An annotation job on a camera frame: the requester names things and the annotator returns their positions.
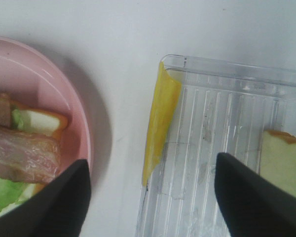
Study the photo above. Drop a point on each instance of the bacon strip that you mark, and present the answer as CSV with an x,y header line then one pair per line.
x,y
5,110
28,158

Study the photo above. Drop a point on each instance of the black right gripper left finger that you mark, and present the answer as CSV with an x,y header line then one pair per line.
x,y
59,210

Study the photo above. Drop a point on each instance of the bread slice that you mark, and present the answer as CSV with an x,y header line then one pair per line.
x,y
278,160
45,123

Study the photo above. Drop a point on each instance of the clear right plastic tray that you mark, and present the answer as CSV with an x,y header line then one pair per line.
x,y
223,107

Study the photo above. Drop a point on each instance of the pink round plate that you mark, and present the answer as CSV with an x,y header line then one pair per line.
x,y
33,80

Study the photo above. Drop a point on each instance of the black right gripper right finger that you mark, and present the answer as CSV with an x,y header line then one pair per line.
x,y
250,205

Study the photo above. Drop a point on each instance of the yellow cheese slice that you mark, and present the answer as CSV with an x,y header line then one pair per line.
x,y
166,95

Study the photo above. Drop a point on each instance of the green lettuce leaf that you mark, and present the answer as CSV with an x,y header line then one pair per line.
x,y
12,194

